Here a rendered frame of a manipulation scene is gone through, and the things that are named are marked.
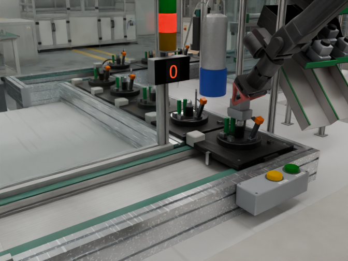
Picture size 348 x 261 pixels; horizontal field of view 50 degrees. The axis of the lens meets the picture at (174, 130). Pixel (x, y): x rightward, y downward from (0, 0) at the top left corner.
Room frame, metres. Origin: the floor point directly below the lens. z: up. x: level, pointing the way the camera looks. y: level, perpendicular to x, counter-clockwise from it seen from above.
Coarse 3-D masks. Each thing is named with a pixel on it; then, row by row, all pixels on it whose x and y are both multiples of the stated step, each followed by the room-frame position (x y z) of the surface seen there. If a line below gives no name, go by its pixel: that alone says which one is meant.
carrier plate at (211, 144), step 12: (216, 132) 1.17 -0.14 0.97; (204, 144) 1.06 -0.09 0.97; (216, 144) 1.06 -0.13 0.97; (264, 144) 1.06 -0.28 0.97; (276, 144) 1.06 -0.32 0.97; (288, 144) 1.06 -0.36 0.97; (216, 156) 0.99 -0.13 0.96; (228, 156) 0.97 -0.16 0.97; (240, 156) 0.97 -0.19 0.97; (252, 156) 0.97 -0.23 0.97; (264, 156) 0.98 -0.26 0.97; (240, 168) 0.93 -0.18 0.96
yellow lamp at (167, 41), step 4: (160, 32) 1.07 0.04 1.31; (176, 32) 1.08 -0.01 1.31; (160, 36) 1.06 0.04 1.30; (164, 36) 1.05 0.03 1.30; (168, 36) 1.05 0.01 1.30; (172, 36) 1.05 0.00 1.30; (176, 36) 1.07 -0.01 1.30; (160, 40) 1.06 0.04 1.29; (164, 40) 1.05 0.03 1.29; (168, 40) 1.05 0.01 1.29; (172, 40) 1.05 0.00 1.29; (176, 40) 1.07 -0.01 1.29; (160, 44) 1.06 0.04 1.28; (164, 44) 1.05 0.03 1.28; (168, 44) 1.05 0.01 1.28; (172, 44) 1.05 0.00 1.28; (176, 44) 1.07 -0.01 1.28; (160, 48) 1.06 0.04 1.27; (164, 48) 1.05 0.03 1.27; (168, 48) 1.05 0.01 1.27; (172, 48) 1.05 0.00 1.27; (176, 48) 1.07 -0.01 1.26
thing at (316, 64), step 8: (264, 8) 1.35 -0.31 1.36; (272, 8) 1.37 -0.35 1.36; (288, 8) 1.40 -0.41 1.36; (296, 8) 1.38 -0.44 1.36; (264, 16) 1.34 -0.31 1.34; (272, 16) 1.31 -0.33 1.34; (288, 16) 1.42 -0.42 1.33; (264, 24) 1.34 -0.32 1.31; (272, 24) 1.30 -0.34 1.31; (272, 32) 1.30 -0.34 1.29; (312, 40) 1.30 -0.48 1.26; (296, 56) 1.19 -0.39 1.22; (304, 56) 1.22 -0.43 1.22; (304, 64) 1.15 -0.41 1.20; (312, 64) 1.15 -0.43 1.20; (320, 64) 1.17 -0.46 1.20; (328, 64) 1.19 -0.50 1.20
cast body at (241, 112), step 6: (246, 102) 1.08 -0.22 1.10; (228, 108) 1.10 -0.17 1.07; (234, 108) 1.08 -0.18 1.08; (240, 108) 1.07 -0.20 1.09; (246, 108) 1.08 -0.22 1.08; (228, 114) 1.10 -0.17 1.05; (234, 114) 1.08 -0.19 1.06; (240, 114) 1.06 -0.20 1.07; (246, 114) 1.07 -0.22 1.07; (240, 120) 1.06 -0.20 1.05
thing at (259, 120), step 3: (252, 117) 1.04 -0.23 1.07; (258, 117) 1.03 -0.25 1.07; (261, 117) 1.03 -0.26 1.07; (255, 120) 1.03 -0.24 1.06; (258, 120) 1.02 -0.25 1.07; (261, 120) 1.01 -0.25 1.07; (255, 123) 1.03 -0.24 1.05; (258, 123) 1.02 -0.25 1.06; (261, 123) 1.02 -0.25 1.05; (255, 126) 1.03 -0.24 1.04; (258, 126) 1.03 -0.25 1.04; (252, 129) 1.04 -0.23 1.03; (255, 129) 1.03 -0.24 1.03; (252, 132) 1.04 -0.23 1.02; (255, 132) 1.03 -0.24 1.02; (252, 135) 1.04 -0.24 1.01; (255, 135) 1.04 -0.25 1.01; (252, 138) 1.04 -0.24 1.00
